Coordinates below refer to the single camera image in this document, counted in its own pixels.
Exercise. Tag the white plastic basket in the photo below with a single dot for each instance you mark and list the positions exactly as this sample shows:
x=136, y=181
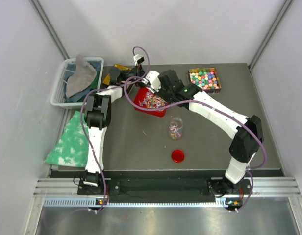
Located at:
x=57, y=95

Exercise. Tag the patterned tin of pastel candies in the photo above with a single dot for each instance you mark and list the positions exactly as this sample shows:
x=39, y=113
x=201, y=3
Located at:
x=205, y=78

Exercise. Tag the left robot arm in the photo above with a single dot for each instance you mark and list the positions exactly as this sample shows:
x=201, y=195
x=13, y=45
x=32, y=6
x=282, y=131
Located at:
x=97, y=117

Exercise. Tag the green white patterned cloth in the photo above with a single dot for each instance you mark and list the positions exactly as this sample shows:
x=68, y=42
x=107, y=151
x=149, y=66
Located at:
x=72, y=148

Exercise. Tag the blue green cloths in basket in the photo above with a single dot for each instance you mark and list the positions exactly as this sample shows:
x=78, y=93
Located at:
x=80, y=96

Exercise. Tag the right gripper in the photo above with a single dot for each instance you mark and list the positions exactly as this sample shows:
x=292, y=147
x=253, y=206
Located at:
x=159, y=93

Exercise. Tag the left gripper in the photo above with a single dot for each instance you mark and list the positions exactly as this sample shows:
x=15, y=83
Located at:
x=138, y=71

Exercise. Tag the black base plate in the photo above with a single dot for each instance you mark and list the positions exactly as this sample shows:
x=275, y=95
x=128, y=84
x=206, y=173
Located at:
x=124, y=189

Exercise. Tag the aluminium rail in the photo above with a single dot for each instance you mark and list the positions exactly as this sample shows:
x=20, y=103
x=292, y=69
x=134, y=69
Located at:
x=262, y=187

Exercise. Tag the gold tin of gummy candies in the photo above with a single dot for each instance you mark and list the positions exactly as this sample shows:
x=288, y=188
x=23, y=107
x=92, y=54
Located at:
x=116, y=75

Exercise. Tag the red jar lid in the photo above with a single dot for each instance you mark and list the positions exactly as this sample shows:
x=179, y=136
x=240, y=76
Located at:
x=178, y=156

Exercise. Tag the clear plastic jar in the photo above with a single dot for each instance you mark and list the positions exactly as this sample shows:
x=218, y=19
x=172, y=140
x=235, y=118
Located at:
x=176, y=128

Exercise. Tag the red tin of lollipop candies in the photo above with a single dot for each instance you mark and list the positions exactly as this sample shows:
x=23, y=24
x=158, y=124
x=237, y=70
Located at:
x=147, y=99

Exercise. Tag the grey cloth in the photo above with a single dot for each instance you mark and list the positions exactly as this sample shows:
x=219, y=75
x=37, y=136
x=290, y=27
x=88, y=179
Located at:
x=82, y=78

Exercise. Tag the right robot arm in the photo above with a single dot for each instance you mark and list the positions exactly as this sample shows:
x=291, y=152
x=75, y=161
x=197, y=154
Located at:
x=246, y=132

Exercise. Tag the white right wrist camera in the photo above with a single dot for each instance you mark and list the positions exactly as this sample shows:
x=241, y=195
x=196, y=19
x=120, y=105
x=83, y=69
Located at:
x=152, y=81

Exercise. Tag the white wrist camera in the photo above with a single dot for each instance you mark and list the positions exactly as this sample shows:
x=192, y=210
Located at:
x=138, y=59
x=152, y=81

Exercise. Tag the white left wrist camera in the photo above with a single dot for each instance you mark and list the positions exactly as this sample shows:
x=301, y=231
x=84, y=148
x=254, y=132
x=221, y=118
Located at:
x=138, y=59

